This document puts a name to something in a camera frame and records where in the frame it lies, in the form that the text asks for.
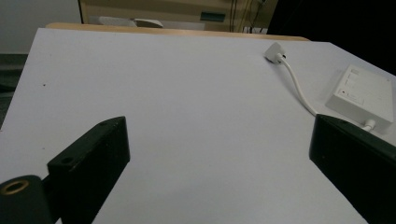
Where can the white sheet table cover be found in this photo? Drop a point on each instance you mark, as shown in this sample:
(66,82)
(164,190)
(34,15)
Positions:
(193,102)

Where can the beige cabinet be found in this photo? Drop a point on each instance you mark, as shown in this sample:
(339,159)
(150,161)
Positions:
(174,14)

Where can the white power strip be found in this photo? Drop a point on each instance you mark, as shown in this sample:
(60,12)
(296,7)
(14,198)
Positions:
(362,93)

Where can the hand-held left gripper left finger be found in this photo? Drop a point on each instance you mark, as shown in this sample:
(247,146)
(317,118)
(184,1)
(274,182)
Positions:
(90,168)

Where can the white plug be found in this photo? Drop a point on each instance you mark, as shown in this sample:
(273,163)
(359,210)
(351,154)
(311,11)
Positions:
(274,52)

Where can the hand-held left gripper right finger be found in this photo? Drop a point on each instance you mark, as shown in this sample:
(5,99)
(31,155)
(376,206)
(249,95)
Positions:
(358,161)

